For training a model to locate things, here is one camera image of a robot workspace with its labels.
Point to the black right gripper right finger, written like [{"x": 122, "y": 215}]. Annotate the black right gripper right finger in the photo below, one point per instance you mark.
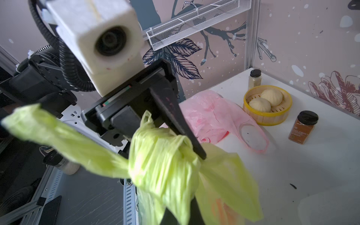
[{"x": 195, "y": 214}]

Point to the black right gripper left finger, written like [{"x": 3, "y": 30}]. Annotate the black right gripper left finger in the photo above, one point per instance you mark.
[{"x": 169, "y": 218}]

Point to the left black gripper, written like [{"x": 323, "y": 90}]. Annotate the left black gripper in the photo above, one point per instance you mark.
[{"x": 117, "y": 116}]

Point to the peach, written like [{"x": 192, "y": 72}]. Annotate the peach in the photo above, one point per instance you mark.
[{"x": 225, "y": 215}]

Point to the green plastic bag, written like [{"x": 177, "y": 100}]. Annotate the green plastic bag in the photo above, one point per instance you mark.
[{"x": 163, "y": 167}]

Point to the pink plastic bag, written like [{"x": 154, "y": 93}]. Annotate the pink plastic bag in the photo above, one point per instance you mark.
[{"x": 211, "y": 117}]

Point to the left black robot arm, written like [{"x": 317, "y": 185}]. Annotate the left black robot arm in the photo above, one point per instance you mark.
[{"x": 40, "y": 80}]

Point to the spice jar pale contents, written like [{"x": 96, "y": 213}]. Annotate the spice jar pale contents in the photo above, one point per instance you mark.
[{"x": 255, "y": 78}]

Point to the bun in basket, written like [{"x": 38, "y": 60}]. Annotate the bun in basket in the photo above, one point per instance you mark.
[
  {"x": 260, "y": 104},
  {"x": 274, "y": 96}
]

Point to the red pepper spice jar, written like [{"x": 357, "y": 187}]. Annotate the red pepper spice jar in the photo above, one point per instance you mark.
[{"x": 303, "y": 126}]

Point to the white wire mesh basket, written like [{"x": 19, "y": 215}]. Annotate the white wire mesh basket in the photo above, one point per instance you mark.
[{"x": 194, "y": 21}]

